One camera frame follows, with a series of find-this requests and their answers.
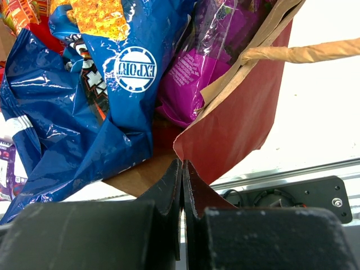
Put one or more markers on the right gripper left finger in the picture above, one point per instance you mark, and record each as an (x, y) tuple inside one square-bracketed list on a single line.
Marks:
[(166, 194)]

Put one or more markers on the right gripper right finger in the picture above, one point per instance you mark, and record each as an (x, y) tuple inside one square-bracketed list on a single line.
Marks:
[(197, 196)]

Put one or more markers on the red brown paper bag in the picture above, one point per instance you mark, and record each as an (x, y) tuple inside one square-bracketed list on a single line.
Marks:
[(239, 108)]

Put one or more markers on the blue Doritos chips bag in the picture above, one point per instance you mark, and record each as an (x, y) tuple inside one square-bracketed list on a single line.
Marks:
[(86, 114)]

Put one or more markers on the purple grape candy bag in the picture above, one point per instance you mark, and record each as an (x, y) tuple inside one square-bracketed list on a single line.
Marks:
[(218, 33)]

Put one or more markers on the red snack bag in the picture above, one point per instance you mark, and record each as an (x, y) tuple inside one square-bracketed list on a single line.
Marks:
[(25, 14)]

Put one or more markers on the purple cookie packet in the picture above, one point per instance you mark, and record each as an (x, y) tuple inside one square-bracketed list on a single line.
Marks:
[(12, 182)]

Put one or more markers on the aluminium table rail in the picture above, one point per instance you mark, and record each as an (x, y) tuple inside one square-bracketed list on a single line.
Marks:
[(295, 171)]

